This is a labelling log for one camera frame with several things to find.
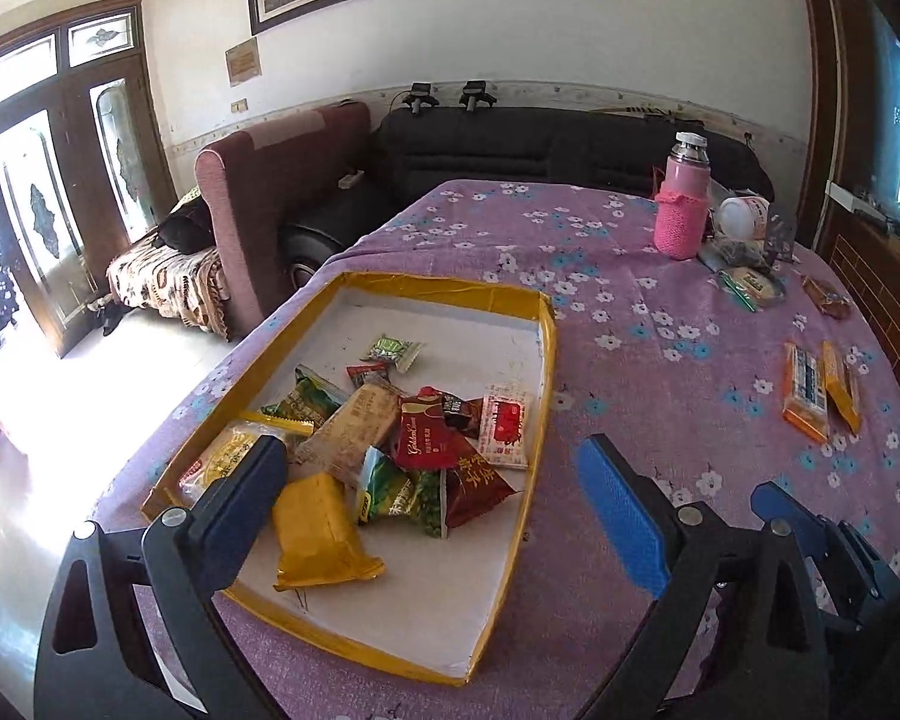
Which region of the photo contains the green white small packet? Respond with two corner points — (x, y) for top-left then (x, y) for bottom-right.
(360, 335), (427, 372)

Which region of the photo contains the patterned blanket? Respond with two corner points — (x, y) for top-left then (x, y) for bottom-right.
(105, 244), (233, 342)

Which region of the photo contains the small red candy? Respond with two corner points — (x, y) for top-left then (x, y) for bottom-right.
(345, 361), (392, 389)

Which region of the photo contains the white jar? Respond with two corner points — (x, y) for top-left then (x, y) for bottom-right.
(718, 195), (772, 241)

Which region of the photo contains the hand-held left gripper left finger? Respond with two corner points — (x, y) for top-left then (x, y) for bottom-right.
(34, 435), (292, 720)

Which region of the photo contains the maroon armchair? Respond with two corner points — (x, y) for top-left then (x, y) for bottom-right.
(195, 101), (376, 346)

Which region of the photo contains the small wall plaque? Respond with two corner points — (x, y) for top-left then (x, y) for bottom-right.
(225, 37), (263, 87)

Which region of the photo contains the white long box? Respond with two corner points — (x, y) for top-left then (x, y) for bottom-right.
(829, 181), (890, 222)

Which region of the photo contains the black crumpled bag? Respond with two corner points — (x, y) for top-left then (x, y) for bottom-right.
(701, 236), (770, 271)

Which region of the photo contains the gold foil snack packet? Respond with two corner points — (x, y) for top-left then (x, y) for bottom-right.
(271, 472), (387, 592)

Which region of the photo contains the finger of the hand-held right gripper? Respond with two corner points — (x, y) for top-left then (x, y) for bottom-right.
(817, 517), (900, 631)
(750, 480), (826, 541)

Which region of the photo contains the yellow cracker packet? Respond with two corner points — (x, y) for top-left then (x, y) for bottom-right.
(178, 411), (316, 503)

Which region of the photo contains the brown date snack packet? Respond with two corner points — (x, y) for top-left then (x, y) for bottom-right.
(439, 454), (517, 530)

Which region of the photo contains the clear beige cracker packet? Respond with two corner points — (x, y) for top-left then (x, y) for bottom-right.
(296, 381), (407, 485)

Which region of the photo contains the wooden glass door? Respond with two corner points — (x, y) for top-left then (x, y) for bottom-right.
(0, 0), (177, 361)

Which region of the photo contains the red gold-swirl snack packet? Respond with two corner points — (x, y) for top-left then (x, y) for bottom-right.
(391, 386), (466, 472)

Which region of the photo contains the purple floral tablecloth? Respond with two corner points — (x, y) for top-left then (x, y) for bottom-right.
(97, 178), (900, 720)

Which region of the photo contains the white red-print snack packet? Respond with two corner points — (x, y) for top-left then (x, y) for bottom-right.
(478, 384), (535, 470)

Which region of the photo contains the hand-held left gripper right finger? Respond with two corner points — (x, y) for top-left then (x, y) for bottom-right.
(576, 433), (833, 720)

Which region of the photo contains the yellow cardboard tray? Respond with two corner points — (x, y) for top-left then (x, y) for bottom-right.
(141, 270), (557, 687)

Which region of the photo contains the orange cracker bar packet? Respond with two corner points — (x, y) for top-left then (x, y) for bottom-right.
(821, 341), (865, 436)
(784, 343), (832, 443)

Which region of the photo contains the dark cloth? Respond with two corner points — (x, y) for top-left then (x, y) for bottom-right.
(154, 202), (215, 256)

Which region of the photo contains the wooden television cabinet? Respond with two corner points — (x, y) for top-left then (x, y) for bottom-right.
(817, 180), (900, 421)

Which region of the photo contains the round crackers green-label packet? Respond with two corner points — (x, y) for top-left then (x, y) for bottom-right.
(716, 266), (792, 312)

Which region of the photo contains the black leather sofa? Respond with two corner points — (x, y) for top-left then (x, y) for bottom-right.
(279, 106), (777, 282)

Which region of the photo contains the pink thermos with knitted sleeve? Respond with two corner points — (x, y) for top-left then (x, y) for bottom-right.
(652, 131), (713, 261)

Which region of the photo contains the grey phone stand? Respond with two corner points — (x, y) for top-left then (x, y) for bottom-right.
(765, 210), (800, 265)

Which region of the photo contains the red dark-centre candy packet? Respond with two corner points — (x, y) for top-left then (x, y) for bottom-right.
(439, 394), (488, 436)

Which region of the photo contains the brown wrapped packet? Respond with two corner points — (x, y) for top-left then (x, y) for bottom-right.
(801, 275), (852, 320)

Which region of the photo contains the black hand-held device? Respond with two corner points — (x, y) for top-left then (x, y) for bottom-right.
(401, 82), (442, 117)
(457, 79), (500, 113)

